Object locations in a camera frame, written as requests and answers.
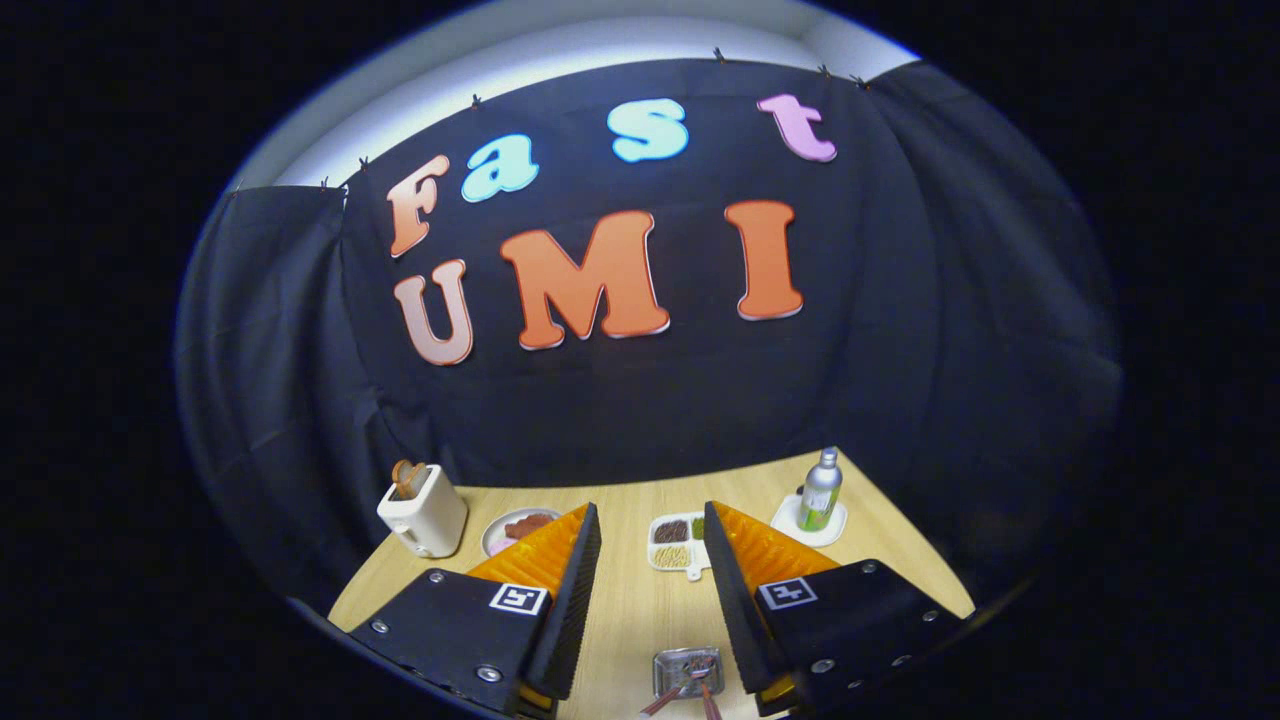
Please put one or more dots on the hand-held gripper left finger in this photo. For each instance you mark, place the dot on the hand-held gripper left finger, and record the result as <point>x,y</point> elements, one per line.
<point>570,610</point>

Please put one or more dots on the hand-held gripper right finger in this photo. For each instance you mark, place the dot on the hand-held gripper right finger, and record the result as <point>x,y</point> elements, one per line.
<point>735,610</point>

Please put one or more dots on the white divided dish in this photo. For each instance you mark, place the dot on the white divided dish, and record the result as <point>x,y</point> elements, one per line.
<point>697,565</point>

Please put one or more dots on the yellow beans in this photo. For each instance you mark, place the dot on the yellow beans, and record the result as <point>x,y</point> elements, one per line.
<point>671,557</point>

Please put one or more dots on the brown grilled steak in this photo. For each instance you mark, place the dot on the brown grilled steak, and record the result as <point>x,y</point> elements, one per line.
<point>528,525</point>

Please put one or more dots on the pink ham slice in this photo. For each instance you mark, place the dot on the pink ham slice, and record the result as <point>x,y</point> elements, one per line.
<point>500,546</point>

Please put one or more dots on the dark brown beans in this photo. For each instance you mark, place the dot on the dark brown beans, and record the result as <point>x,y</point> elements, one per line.
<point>670,531</point>

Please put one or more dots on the small white square tray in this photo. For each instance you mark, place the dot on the small white square tray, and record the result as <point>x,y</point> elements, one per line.
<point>785,520</point>

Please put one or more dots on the white oval plate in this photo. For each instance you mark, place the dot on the white oval plate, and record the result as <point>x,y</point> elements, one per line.
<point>495,527</point>

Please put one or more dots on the silver bottle green label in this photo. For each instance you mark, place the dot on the silver bottle green label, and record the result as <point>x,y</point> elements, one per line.
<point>820,495</point>

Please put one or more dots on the white toaster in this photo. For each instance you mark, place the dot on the white toaster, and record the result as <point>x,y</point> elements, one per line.
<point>425,520</point>

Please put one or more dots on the brown toast slice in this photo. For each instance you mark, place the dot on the brown toast slice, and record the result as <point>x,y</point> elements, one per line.
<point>419,478</point>
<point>401,480</point>

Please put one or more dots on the row of black clips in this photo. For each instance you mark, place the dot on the row of black clips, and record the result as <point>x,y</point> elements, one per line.
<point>718,53</point>

